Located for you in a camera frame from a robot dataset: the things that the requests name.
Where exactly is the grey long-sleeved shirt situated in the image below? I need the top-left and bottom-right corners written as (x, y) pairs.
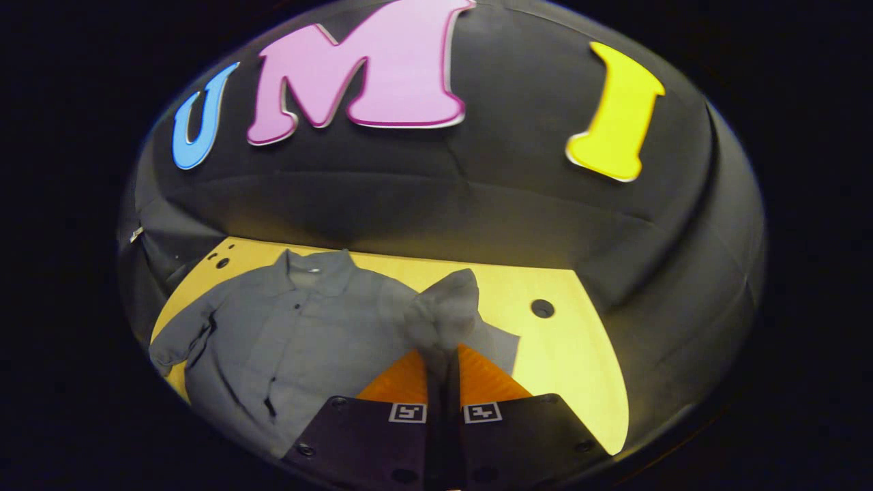
top-left (149, 248), bottom-right (522, 461)

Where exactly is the black backdrop cloth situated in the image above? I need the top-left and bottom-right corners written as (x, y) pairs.
top-left (116, 0), bottom-right (768, 451)

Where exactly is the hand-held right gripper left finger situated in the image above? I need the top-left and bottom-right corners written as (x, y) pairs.
top-left (282, 348), bottom-right (444, 491)

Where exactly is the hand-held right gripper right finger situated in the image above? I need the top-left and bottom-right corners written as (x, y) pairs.
top-left (443, 343), bottom-right (610, 491)

